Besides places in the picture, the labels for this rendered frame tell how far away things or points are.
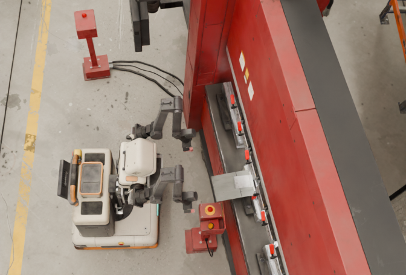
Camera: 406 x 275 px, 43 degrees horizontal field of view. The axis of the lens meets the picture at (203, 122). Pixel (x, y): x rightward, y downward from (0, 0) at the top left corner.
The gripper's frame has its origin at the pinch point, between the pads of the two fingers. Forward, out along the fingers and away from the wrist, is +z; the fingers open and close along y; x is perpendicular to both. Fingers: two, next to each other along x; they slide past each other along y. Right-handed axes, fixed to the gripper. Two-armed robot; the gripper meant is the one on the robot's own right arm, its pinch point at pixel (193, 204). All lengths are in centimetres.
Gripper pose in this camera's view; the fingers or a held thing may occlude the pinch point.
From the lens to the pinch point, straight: 341.1
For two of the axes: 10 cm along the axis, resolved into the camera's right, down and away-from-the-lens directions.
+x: -9.2, 1.9, 3.4
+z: 3.9, 3.8, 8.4
